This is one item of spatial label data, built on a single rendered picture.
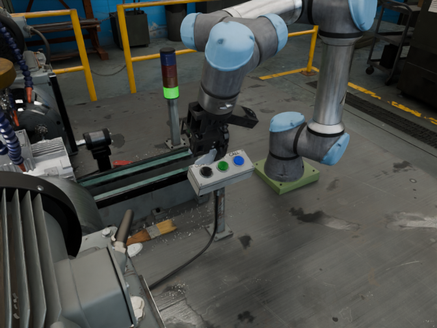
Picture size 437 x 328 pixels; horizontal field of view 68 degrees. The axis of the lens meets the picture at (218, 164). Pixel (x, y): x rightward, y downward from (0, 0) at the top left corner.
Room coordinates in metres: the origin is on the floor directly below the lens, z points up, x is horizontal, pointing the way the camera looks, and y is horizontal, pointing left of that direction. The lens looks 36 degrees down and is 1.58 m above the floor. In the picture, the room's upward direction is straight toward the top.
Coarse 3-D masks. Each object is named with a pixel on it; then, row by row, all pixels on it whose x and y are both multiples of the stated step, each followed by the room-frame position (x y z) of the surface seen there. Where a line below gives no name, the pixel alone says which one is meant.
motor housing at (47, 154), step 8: (32, 144) 0.75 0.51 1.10; (40, 144) 0.75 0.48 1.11; (48, 144) 0.74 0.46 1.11; (56, 144) 0.74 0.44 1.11; (32, 152) 0.71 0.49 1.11; (40, 152) 0.72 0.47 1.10; (48, 152) 0.72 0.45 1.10; (56, 152) 0.72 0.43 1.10; (64, 152) 0.73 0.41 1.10; (40, 160) 0.70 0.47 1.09; (48, 160) 0.70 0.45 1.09; (56, 160) 0.71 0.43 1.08; (40, 168) 0.68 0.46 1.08; (64, 176) 0.68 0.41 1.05; (72, 176) 0.69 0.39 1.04
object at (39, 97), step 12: (12, 84) 1.03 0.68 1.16; (24, 84) 1.05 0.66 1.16; (12, 96) 0.93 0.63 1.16; (24, 96) 0.94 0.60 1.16; (36, 96) 0.98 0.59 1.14; (48, 96) 1.05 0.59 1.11; (24, 108) 0.90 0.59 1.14; (36, 108) 0.93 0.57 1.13; (48, 108) 0.94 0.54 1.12; (24, 120) 0.90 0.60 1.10; (36, 120) 0.92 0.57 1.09; (48, 120) 0.93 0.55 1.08; (60, 120) 0.95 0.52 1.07; (36, 132) 0.89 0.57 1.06; (48, 132) 0.93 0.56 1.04; (60, 132) 0.95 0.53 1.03
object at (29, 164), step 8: (0, 136) 0.73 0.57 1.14; (24, 136) 0.75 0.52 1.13; (24, 144) 0.69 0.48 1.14; (24, 152) 0.67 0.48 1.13; (0, 160) 0.65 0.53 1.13; (8, 160) 0.65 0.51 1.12; (24, 160) 0.67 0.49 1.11; (32, 160) 0.68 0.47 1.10; (0, 168) 0.64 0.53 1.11; (8, 168) 0.65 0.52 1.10; (16, 168) 0.66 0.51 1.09; (32, 168) 0.67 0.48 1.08
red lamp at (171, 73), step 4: (176, 64) 1.25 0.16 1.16; (164, 68) 1.21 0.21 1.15; (168, 68) 1.21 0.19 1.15; (172, 68) 1.22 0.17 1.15; (176, 68) 1.24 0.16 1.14; (164, 72) 1.22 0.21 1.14; (168, 72) 1.21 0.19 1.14; (172, 72) 1.22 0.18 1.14; (176, 72) 1.23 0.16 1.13; (164, 76) 1.22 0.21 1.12; (168, 76) 1.21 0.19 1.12; (172, 76) 1.21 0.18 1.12
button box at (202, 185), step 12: (228, 156) 0.74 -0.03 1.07; (192, 168) 0.69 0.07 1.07; (216, 168) 0.70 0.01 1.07; (228, 168) 0.70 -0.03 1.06; (240, 168) 0.71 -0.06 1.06; (252, 168) 0.71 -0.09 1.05; (192, 180) 0.67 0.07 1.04; (204, 180) 0.65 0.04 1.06; (216, 180) 0.66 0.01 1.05; (228, 180) 0.68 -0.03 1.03; (240, 180) 0.71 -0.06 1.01; (204, 192) 0.66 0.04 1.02
